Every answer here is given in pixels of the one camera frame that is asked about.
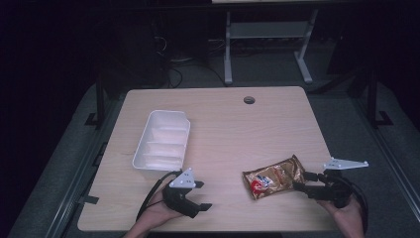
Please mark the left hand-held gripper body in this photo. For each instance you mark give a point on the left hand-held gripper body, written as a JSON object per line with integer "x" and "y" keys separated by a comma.
{"x": 180, "y": 195}

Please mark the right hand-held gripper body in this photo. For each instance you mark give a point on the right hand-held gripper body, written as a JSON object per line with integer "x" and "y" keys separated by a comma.
{"x": 333, "y": 191}

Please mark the gold snack packet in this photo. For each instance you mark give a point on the gold snack packet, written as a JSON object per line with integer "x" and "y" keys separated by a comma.
{"x": 274, "y": 178}

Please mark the person's right hand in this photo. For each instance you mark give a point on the person's right hand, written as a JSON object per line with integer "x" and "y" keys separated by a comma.
{"x": 350, "y": 213}

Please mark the person's left hand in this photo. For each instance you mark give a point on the person's left hand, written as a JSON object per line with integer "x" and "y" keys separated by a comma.
{"x": 157, "y": 211}

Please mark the white plastic bin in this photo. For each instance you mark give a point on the white plastic bin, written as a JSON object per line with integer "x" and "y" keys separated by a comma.
{"x": 163, "y": 142}

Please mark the black metal stand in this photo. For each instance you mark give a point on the black metal stand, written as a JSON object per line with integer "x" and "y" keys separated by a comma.
{"x": 372, "y": 99}
{"x": 100, "y": 102}

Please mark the black table edge bracket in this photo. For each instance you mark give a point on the black table edge bracket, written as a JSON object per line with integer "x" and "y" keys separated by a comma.
{"x": 89, "y": 199}

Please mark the white metal table frame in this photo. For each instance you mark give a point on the white metal table frame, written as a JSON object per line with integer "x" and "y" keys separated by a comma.
{"x": 268, "y": 30}

